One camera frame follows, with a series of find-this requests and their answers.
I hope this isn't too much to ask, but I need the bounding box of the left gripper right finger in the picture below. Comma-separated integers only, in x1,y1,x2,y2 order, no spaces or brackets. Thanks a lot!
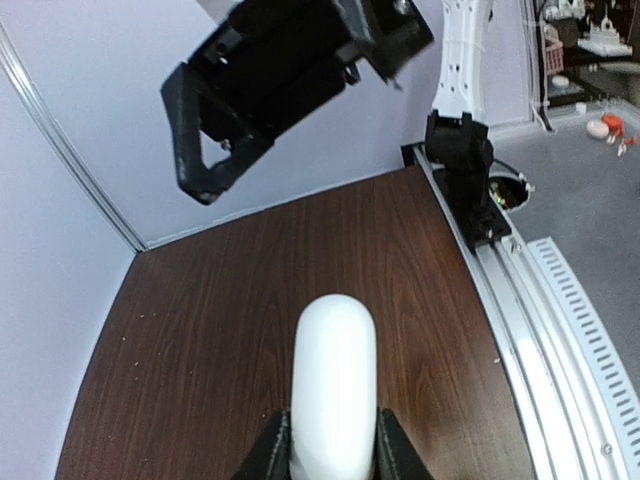
374,408,434,480

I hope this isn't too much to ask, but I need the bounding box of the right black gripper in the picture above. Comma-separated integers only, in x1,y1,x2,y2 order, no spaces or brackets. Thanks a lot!
161,1,434,205

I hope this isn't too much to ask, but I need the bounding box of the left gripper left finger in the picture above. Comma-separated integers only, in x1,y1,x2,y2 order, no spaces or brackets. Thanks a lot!
232,409,291,480

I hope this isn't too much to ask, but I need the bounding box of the white earbud charging case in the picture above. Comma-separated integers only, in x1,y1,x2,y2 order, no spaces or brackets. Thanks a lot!
289,294,377,479

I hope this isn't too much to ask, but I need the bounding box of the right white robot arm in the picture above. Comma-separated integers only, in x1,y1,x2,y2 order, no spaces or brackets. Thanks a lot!
161,1,493,216

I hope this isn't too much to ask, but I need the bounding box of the right circuit board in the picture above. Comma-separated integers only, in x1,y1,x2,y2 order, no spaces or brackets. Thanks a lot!
489,159,536,212

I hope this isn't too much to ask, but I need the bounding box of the aluminium front rail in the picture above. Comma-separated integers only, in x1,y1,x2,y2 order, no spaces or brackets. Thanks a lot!
412,149,640,480

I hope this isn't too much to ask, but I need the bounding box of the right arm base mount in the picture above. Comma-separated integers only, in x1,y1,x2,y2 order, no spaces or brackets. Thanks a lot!
401,142,512,252

